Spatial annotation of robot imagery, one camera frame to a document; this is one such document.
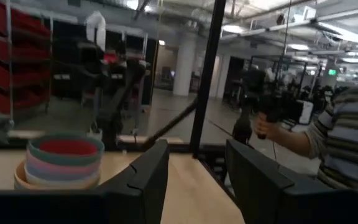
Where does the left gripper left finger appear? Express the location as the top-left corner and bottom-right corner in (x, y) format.
(95, 139), (170, 224)

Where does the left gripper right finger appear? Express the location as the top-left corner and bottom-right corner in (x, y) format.
(224, 139), (295, 224)

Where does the cream plastic bowl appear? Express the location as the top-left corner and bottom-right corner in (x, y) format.
(24, 171), (101, 189)

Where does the teal plastic bowl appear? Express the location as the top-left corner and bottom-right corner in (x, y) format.
(26, 133), (106, 167)

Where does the person's forearm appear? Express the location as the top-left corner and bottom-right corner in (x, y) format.
(272, 126), (312, 158)

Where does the person's hand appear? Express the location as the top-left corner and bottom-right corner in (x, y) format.
(254, 111), (280, 141)

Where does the white box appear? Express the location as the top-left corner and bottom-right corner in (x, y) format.
(298, 100), (314, 126)

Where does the person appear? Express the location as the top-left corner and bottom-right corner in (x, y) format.
(305, 84), (358, 191)

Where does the white round column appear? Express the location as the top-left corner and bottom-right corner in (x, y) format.
(172, 39), (198, 97)

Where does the large orange plastic bowl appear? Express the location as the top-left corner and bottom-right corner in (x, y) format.
(13, 160), (101, 191)

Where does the white bent pipe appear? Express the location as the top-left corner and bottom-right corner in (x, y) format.
(85, 11), (107, 53)

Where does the black diagonal frame strut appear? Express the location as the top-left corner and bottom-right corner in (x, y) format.
(144, 98), (198, 151)

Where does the black frame post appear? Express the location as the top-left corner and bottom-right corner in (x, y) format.
(189, 0), (228, 159)

